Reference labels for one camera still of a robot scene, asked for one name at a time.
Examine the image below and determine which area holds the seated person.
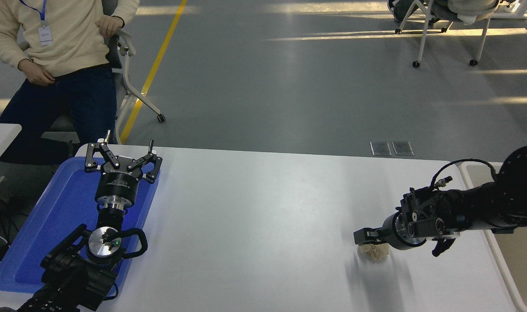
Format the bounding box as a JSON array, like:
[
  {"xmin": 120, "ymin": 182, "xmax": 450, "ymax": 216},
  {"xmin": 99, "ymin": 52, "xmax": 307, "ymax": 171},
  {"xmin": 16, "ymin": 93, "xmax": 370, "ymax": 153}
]
[{"xmin": 387, "ymin": 0, "xmax": 517, "ymax": 25}]

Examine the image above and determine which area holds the person's left hand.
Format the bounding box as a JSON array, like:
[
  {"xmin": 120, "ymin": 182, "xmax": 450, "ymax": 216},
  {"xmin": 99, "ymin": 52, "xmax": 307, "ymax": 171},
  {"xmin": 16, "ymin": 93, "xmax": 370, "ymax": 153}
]
[{"xmin": 95, "ymin": 16, "xmax": 125, "ymax": 38}]

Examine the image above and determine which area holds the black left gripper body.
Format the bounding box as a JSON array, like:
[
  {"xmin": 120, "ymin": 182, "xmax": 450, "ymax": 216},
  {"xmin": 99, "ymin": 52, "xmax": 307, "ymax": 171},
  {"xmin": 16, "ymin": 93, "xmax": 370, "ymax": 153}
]
[{"xmin": 94, "ymin": 155, "xmax": 148, "ymax": 203}]

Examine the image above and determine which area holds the large pale bin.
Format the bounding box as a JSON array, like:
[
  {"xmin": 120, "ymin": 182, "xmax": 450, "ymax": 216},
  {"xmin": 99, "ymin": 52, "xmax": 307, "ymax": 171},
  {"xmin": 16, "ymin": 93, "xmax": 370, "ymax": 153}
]
[{"xmin": 459, "ymin": 162, "xmax": 527, "ymax": 312}]

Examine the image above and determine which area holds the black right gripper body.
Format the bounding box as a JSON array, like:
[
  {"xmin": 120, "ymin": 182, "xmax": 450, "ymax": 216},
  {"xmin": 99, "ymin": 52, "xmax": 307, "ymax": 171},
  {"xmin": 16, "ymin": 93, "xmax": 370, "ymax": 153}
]
[{"xmin": 381, "ymin": 213, "xmax": 410, "ymax": 251}]

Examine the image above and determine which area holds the blue plastic tray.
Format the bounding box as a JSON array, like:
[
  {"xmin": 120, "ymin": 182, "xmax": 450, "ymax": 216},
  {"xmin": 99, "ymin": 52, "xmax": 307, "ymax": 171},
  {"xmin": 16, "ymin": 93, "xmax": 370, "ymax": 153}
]
[{"xmin": 0, "ymin": 156, "xmax": 161, "ymax": 299}]

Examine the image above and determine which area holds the black floor cable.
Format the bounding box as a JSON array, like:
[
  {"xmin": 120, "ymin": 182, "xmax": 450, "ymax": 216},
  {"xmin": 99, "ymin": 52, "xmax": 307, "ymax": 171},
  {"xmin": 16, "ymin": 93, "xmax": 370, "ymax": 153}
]
[{"xmin": 0, "ymin": 198, "xmax": 21, "ymax": 245}]

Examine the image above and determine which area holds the tan paper ball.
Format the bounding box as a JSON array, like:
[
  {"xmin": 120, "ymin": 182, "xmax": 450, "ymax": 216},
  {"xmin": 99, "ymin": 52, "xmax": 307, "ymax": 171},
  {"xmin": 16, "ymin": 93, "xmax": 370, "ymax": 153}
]
[{"xmin": 358, "ymin": 243, "xmax": 390, "ymax": 261}]

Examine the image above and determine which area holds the white name badge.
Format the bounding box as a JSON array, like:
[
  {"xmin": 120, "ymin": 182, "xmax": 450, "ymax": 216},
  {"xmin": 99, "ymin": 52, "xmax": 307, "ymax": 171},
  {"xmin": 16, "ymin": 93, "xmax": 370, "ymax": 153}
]
[{"xmin": 38, "ymin": 26, "xmax": 54, "ymax": 47}]

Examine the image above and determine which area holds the person's right hand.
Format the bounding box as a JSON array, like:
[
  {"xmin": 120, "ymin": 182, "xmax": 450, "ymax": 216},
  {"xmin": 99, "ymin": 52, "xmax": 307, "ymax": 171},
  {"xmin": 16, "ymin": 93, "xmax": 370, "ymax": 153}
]
[{"xmin": 24, "ymin": 64, "xmax": 56, "ymax": 86}]

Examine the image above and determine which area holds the white office chair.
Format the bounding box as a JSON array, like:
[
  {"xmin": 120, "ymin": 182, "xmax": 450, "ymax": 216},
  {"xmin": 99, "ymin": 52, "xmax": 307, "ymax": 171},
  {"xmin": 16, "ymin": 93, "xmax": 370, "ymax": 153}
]
[{"xmin": 47, "ymin": 0, "xmax": 166, "ymax": 146}]

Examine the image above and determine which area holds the white wheeled chair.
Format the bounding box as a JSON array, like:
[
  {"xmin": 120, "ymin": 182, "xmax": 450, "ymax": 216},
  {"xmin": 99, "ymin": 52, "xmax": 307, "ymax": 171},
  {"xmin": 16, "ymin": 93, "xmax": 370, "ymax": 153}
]
[{"xmin": 394, "ymin": 0, "xmax": 526, "ymax": 68}]

